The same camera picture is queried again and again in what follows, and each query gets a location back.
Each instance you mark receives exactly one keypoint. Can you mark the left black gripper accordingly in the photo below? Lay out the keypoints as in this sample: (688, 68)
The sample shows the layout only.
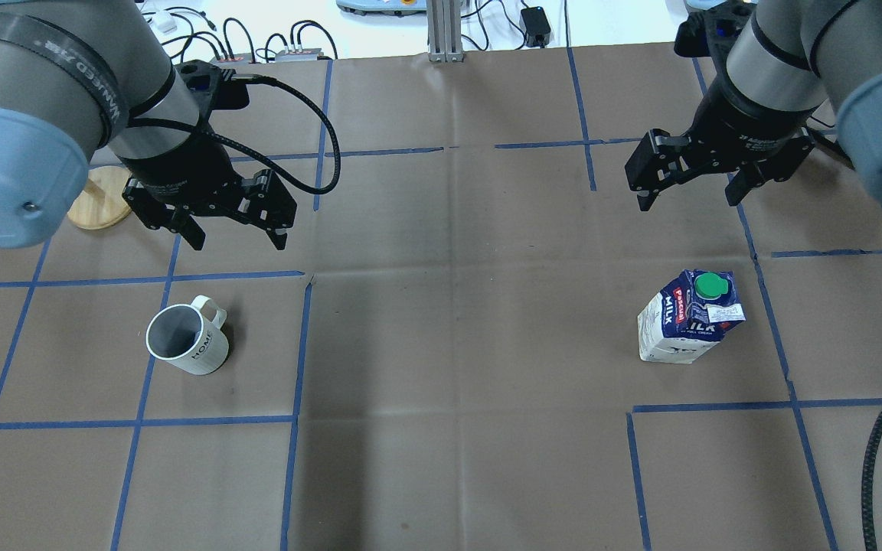
(181, 166)

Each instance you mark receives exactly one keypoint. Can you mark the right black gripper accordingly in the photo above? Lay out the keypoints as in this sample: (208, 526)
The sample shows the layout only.
(752, 121)

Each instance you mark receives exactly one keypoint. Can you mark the white ceramic mug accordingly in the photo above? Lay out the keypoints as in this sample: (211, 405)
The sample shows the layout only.
(190, 336)

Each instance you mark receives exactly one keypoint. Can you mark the blue white milk carton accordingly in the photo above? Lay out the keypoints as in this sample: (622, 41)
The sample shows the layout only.
(688, 317)

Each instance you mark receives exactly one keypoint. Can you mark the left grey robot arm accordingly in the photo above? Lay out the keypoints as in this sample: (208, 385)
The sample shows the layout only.
(79, 76)

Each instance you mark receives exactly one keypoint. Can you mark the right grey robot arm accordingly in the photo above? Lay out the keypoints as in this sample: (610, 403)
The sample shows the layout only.
(791, 76)

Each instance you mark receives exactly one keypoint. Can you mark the wooden mug tree stand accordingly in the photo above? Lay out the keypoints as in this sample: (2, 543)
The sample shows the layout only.
(101, 205)

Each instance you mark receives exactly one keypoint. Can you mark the grey usb hub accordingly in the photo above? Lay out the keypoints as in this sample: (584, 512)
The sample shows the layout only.
(298, 54)
(237, 59)

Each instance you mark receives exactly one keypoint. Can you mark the black power adapter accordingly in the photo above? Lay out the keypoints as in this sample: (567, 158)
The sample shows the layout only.
(535, 27)

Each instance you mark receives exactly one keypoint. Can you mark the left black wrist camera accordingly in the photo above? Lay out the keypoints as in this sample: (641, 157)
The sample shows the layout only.
(213, 87)

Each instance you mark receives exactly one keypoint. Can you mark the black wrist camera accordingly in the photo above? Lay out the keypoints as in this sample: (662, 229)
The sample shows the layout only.
(213, 87)
(711, 25)

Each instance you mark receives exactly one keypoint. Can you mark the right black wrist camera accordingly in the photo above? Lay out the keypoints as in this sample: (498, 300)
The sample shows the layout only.
(711, 25)

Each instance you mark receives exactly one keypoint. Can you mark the aluminium frame post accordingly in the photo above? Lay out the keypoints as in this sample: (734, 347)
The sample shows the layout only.
(444, 31)

